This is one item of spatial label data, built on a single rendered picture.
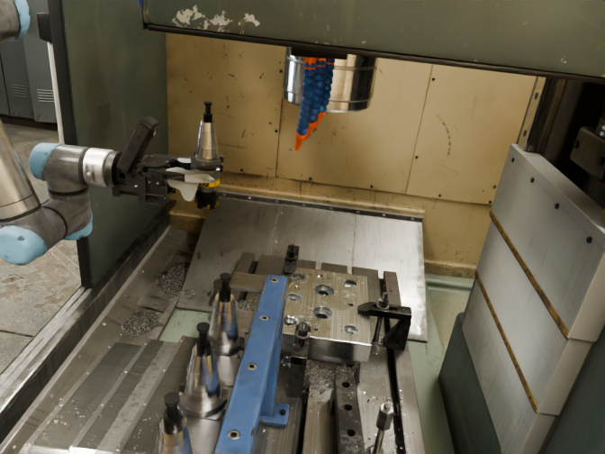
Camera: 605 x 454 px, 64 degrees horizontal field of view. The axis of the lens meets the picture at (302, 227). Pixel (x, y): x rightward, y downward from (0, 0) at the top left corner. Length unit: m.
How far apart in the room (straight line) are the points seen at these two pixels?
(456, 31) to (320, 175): 1.49
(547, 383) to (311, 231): 1.24
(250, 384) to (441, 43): 0.46
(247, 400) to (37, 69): 5.35
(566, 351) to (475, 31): 0.54
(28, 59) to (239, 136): 4.04
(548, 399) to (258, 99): 1.44
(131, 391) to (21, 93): 4.98
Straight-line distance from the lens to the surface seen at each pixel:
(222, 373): 0.69
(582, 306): 0.86
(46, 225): 1.00
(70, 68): 1.38
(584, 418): 0.94
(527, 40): 0.59
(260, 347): 0.71
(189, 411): 0.63
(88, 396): 1.38
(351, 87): 0.82
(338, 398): 1.03
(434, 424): 1.53
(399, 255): 1.96
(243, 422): 0.62
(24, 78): 6.00
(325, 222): 2.01
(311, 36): 0.56
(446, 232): 2.15
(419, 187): 2.04
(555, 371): 0.93
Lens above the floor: 1.69
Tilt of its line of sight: 26 degrees down
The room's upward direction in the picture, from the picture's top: 6 degrees clockwise
